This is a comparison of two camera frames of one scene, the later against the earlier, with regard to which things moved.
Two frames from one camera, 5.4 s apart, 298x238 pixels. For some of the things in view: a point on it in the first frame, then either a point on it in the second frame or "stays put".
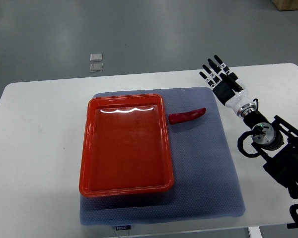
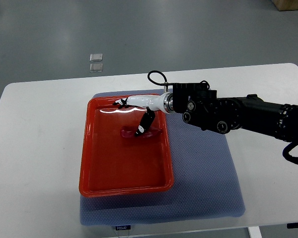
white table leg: [255, 232] stays put
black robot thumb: [231, 79] → [146, 120]
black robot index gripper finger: [224, 67] → [123, 101]
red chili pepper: [175, 118] → [130, 131]
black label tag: [123, 227] stays put
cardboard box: [290, 5] stays put
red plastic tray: [125, 150] stays put
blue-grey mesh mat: [205, 183] stays put
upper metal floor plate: [96, 57] stays put
